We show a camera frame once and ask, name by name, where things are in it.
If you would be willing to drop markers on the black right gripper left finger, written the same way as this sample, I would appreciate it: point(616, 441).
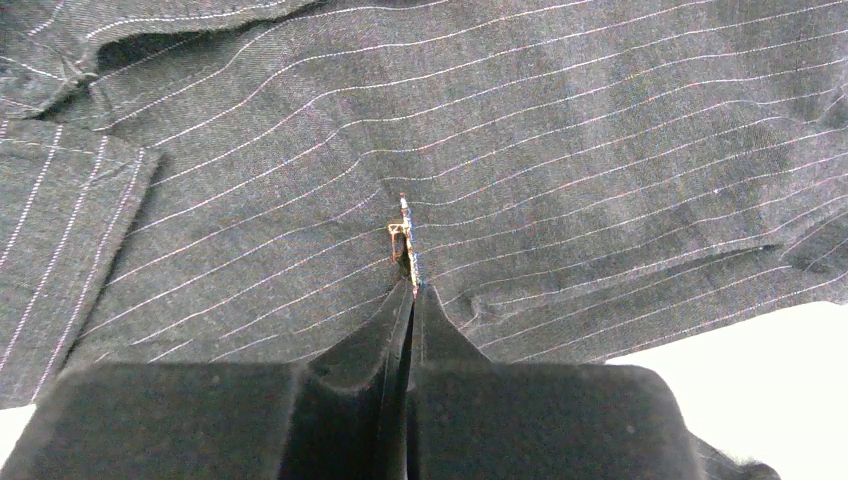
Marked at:
point(331, 417)

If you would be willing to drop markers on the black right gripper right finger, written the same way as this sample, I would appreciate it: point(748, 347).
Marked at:
point(473, 418)

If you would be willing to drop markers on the gold brooch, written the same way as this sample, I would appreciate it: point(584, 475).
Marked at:
point(402, 245)

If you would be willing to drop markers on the dark pinstriped shirt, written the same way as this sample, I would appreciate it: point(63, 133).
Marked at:
point(202, 181)

